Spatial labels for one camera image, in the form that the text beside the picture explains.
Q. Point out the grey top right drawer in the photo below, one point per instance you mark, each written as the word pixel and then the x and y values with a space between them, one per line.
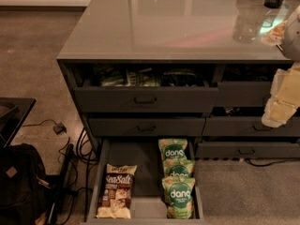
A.
pixel 246 85

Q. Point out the green dang bag front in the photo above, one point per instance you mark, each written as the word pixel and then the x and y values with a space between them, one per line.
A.
pixel 178 196

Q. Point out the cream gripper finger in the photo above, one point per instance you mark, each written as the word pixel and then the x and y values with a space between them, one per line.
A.
pixel 276 113
pixel 286 85

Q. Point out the brown sea salt chip bag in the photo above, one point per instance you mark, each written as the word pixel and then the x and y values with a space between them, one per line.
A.
pixel 115 200

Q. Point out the grey top left drawer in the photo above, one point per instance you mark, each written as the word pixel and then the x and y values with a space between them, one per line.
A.
pixel 93 98

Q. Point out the grey drawer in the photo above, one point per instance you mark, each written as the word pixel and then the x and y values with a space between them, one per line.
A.
pixel 246 85
pixel 147 206
pixel 93 98
pixel 146 126
pixel 247 150
pixel 246 122

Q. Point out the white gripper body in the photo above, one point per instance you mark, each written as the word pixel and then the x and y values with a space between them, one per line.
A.
pixel 292 35

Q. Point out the grey bottom right drawer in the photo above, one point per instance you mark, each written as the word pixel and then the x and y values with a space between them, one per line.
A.
pixel 247 150

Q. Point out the green dang bag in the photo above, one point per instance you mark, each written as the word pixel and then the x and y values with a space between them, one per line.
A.
pixel 172 148
pixel 178 196
pixel 178 167

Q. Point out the black power adapter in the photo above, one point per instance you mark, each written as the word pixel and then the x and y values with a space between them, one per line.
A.
pixel 59 128

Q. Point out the grey middle right drawer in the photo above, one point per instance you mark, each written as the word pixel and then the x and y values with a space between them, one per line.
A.
pixel 246 122

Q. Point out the green dang bag back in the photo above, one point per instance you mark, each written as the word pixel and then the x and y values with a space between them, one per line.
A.
pixel 172 148

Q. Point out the green snack bags in drawer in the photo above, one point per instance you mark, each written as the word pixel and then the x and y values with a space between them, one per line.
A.
pixel 115 75

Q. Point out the grey middle left drawer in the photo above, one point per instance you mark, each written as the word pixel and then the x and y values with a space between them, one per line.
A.
pixel 146 126

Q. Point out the black side table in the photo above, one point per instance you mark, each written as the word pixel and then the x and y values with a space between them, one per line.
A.
pixel 13 112

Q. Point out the black backpack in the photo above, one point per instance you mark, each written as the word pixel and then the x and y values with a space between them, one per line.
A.
pixel 23 186

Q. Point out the green dang bag middle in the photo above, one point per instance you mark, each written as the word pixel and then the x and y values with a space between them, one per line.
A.
pixel 178 167

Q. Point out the grey bottom left drawer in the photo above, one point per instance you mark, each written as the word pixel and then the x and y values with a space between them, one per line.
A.
pixel 147 206

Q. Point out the grey counter cabinet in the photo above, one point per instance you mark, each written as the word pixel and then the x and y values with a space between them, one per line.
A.
pixel 209 34

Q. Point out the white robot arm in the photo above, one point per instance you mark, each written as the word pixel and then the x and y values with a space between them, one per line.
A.
pixel 290 45

